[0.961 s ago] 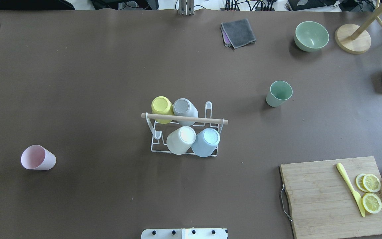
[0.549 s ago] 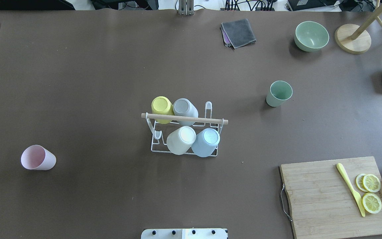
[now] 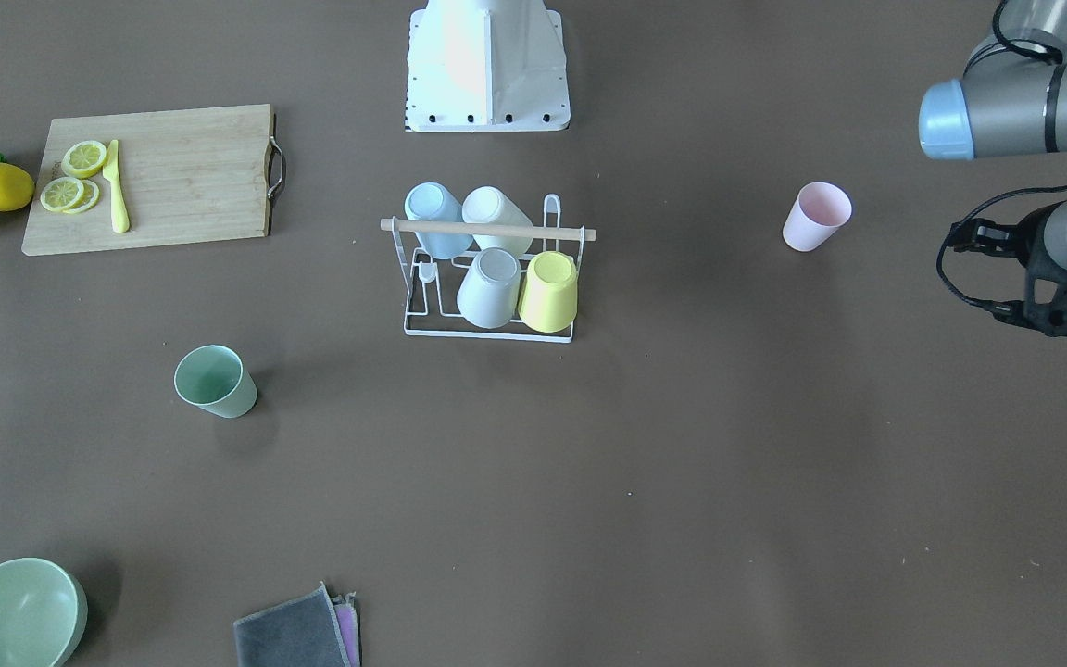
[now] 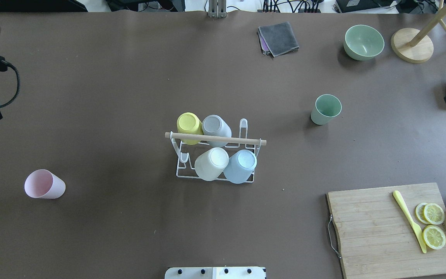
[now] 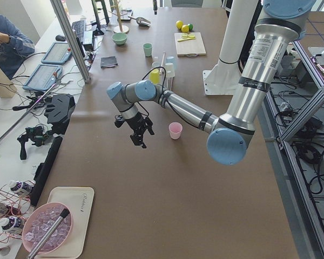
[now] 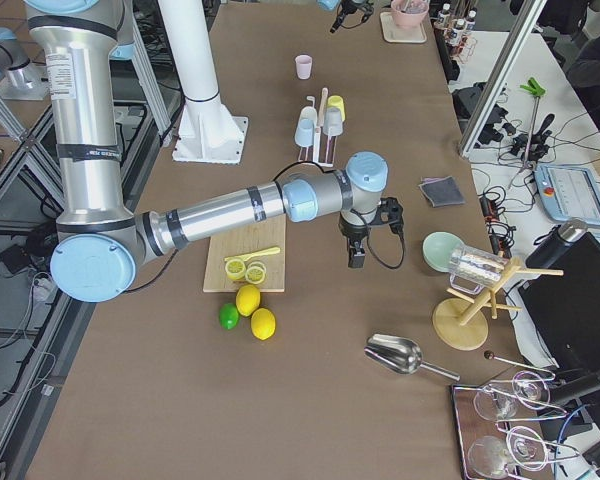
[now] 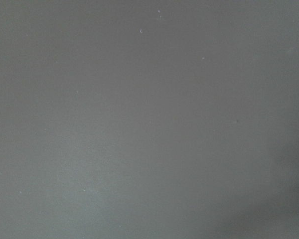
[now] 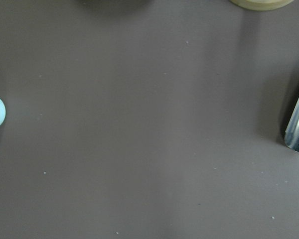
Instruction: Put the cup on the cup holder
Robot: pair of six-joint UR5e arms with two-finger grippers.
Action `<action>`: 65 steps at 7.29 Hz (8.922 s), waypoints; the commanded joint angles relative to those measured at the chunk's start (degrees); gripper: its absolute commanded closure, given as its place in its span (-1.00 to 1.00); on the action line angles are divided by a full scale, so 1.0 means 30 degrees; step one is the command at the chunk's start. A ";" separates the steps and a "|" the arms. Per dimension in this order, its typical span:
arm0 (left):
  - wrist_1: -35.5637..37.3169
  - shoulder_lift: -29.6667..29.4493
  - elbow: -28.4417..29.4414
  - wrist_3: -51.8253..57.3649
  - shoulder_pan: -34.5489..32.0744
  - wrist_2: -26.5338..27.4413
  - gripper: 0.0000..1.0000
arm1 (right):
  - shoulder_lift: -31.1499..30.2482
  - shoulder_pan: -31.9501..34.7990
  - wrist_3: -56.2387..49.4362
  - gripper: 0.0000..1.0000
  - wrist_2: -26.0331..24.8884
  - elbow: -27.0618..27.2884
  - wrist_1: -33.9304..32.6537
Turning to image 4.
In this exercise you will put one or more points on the light blue cup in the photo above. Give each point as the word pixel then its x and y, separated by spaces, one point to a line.
pixel 241 165

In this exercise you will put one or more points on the mint green cup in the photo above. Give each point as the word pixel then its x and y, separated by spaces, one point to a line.
pixel 326 107

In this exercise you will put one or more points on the pink cup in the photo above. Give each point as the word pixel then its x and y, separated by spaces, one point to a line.
pixel 44 184

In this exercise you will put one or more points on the grey folded cloth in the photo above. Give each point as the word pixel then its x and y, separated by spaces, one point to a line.
pixel 277 39

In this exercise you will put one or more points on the white wire cup holder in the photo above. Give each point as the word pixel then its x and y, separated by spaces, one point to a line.
pixel 189 146

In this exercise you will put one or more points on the yellow cup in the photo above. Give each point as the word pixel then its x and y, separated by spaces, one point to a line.
pixel 189 123

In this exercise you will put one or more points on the mint green bowl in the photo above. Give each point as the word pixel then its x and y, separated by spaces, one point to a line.
pixel 363 42

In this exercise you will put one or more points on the wooden mug tree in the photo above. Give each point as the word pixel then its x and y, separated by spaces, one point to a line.
pixel 413 45

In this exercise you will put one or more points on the lemon slice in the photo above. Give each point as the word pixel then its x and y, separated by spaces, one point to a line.
pixel 433 214
pixel 434 237

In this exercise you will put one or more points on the wooden cutting board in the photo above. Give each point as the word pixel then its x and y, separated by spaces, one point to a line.
pixel 375 240

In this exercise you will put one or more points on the white cup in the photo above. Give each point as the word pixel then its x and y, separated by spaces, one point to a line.
pixel 210 164

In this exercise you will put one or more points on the grey cup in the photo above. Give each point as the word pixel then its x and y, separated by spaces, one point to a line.
pixel 214 125

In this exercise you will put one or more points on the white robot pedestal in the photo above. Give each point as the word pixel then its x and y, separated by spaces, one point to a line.
pixel 236 272

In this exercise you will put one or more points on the yellow plastic knife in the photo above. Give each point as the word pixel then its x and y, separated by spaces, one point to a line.
pixel 415 227

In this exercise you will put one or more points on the aluminium frame post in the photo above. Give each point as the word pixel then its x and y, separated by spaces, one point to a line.
pixel 217 9

